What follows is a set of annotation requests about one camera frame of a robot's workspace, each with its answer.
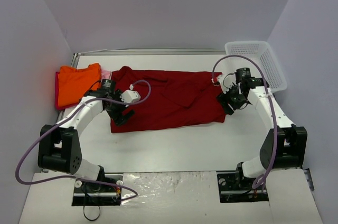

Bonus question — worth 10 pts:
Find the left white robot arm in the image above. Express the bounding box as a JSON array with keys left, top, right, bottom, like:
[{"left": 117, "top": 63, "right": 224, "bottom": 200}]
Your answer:
[{"left": 37, "top": 79, "right": 140, "bottom": 191}]

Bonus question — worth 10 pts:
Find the white plastic basket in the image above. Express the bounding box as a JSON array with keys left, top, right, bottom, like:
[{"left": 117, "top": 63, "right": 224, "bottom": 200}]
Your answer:
[{"left": 224, "top": 41, "right": 287, "bottom": 93}]

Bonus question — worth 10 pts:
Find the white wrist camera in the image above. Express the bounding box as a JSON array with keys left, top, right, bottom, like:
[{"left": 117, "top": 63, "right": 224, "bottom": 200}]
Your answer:
[
  {"left": 211, "top": 73, "right": 236, "bottom": 94},
  {"left": 120, "top": 89, "right": 141, "bottom": 105}
]

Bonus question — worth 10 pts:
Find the dark red t-shirt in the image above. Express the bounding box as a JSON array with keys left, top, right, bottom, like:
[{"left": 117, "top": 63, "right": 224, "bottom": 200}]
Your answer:
[{"left": 110, "top": 66, "right": 226, "bottom": 134}]

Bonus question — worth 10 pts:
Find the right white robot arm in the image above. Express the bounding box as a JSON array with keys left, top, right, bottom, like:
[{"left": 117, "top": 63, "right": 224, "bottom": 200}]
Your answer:
[{"left": 215, "top": 68, "right": 307, "bottom": 189}]

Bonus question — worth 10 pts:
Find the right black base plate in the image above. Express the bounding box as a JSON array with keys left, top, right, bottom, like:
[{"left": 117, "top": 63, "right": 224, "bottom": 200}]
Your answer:
[{"left": 217, "top": 171, "right": 269, "bottom": 203}]

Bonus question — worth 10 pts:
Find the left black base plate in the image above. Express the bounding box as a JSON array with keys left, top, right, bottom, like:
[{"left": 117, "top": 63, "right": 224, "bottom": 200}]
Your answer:
[{"left": 71, "top": 181, "right": 121, "bottom": 207}]

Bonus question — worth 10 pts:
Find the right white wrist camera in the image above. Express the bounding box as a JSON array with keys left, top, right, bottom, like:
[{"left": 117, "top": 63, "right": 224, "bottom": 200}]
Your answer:
[{"left": 211, "top": 73, "right": 236, "bottom": 94}]

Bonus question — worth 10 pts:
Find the folded orange t-shirt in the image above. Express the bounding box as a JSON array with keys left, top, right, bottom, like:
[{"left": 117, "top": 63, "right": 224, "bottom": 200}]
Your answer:
[{"left": 58, "top": 63, "right": 101, "bottom": 108}]

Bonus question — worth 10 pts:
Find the folded light pink t-shirt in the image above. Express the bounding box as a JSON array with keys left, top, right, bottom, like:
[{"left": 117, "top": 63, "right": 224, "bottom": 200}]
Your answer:
[{"left": 101, "top": 69, "right": 112, "bottom": 79}]

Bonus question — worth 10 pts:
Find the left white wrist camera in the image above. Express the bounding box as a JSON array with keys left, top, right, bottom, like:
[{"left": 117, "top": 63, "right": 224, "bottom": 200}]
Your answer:
[{"left": 120, "top": 89, "right": 141, "bottom": 105}]

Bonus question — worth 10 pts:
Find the aluminium table frame rail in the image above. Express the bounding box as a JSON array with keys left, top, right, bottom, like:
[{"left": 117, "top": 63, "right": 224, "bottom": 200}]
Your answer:
[{"left": 71, "top": 48, "right": 226, "bottom": 67}]

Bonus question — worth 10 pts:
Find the thin black cable loop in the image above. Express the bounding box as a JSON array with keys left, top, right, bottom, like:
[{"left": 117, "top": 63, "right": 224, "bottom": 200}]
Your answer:
[{"left": 83, "top": 193, "right": 102, "bottom": 222}]

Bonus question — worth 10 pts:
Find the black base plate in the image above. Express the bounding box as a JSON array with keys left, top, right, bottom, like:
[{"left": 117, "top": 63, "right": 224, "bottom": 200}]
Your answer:
[
  {"left": 71, "top": 181, "right": 121, "bottom": 207},
  {"left": 217, "top": 171, "right": 269, "bottom": 203}
]

